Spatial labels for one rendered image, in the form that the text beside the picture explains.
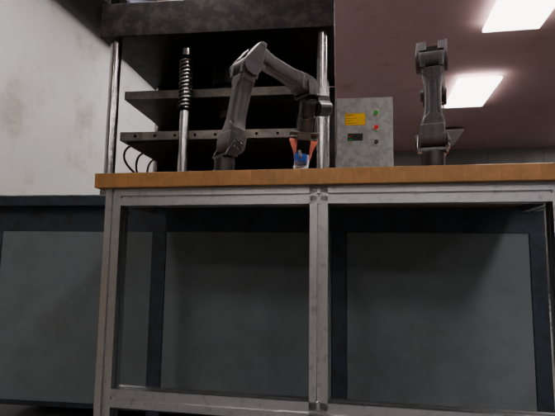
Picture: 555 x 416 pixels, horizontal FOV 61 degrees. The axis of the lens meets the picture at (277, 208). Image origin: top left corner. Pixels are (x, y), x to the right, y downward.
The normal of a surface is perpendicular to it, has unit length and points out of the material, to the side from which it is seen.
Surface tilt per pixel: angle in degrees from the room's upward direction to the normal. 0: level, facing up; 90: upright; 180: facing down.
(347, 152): 90
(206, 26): 90
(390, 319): 90
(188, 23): 90
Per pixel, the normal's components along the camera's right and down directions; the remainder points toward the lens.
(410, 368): -0.12, -0.12
